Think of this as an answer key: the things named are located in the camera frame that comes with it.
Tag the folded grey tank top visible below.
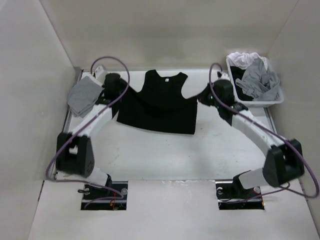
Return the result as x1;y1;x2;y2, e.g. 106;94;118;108
67;76;103;118

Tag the black garment in basket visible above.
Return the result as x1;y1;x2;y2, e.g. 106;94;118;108
230;66;253;102

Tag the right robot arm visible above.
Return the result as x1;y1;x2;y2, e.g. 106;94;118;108
197;79;305;199

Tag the grey garment in basket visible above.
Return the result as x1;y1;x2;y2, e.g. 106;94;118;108
235;58;280;102

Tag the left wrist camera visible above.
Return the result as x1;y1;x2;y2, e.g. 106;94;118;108
91;64;108;86

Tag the white laundry basket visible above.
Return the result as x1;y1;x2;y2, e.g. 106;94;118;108
226;58;284;108

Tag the white garment in basket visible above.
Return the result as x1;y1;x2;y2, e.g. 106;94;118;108
226;52;269;70

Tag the black tank top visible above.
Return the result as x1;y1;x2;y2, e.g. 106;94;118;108
117;69;198;135

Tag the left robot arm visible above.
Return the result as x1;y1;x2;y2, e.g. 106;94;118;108
55;73;129;200

